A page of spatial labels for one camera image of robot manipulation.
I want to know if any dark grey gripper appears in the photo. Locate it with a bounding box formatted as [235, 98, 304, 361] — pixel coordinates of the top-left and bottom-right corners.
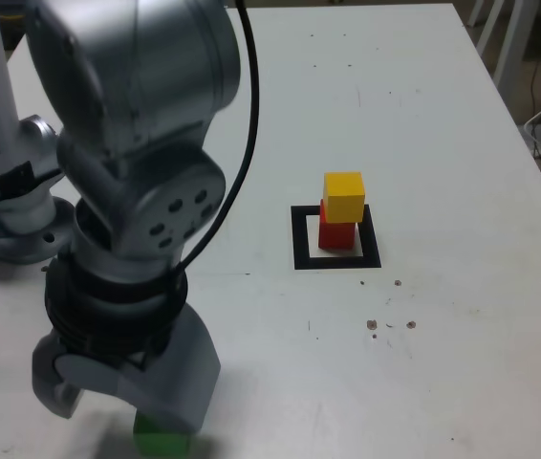
[30, 305, 222, 435]

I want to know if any green cube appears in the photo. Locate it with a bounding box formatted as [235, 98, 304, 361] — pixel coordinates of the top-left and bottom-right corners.
[132, 410, 190, 459]

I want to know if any red cube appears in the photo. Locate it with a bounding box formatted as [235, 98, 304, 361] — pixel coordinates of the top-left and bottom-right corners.
[317, 199, 358, 252]

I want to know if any yellow cube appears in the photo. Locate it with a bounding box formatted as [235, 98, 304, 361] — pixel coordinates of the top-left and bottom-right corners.
[323, 171, 365, 224]

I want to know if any black tape square outline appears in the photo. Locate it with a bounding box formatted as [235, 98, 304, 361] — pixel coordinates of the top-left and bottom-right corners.
[291, 204, 382, 272]

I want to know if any white furniture leg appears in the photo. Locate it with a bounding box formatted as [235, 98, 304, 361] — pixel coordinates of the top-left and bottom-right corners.
[465, 0, 491, 28]
[492, 0, 535, 92]

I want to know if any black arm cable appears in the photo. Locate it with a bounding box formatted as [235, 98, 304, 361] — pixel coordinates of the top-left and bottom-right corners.
[169, 0, 261, 288]

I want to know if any thin black hanging cable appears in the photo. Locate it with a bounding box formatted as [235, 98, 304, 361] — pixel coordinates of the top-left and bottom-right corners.
[530, 57, 540, 123]

